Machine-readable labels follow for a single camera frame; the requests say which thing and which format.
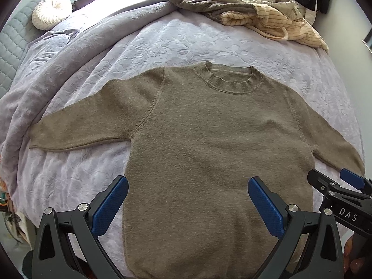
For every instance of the cream striped garment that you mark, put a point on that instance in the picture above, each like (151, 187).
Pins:
(274, 25)

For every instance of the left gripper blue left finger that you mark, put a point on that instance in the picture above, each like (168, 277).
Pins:
(67, 244)

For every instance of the light blue quilted headboard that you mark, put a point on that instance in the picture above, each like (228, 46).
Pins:
(17, 32)

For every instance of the lavender embossed bedspread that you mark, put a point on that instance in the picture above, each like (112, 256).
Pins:
(61, 180)

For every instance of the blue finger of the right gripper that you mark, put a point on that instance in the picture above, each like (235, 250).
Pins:
(319, 181)
(352, 179)

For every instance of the person's right hand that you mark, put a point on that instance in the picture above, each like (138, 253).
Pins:
(352, 261)

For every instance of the dark olive knit garment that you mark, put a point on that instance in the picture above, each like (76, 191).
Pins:
(213, 9)

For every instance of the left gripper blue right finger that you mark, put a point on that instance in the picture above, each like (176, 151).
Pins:
(308, 243)

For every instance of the grey lavender duvet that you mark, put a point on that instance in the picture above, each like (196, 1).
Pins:
(54, 57)

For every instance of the olive brown knit sweater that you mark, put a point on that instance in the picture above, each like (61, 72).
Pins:
(198, 134)

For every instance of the round white pleated cushion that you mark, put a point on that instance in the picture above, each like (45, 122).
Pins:
(49, 13)

